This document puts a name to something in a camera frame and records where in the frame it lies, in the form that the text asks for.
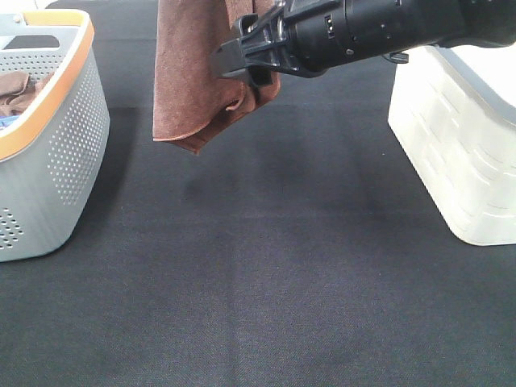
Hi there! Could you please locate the blue cloth in basket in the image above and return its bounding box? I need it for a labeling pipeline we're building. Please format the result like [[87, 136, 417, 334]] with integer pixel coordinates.
[[0, 114, 19, 131]]

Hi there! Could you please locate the brown towel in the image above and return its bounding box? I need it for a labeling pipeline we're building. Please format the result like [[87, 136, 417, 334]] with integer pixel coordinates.
[[1, 71, 53, 117], [152, 0, 281, 153]]

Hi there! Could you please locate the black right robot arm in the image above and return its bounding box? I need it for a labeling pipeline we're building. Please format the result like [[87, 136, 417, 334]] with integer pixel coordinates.
[[210, 0, 515, 88]]

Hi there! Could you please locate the white storage bin grey rim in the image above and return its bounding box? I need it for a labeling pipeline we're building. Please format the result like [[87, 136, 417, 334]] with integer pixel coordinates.
[[388, 46, 515, 246]]

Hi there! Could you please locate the grey perforated laundry basket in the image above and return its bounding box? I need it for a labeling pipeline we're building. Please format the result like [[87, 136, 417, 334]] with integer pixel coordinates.
[[1, 10, 110, 261]]

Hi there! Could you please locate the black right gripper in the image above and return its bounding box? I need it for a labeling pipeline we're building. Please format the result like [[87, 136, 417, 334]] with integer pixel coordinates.
[[210, 1, 337, 87]]

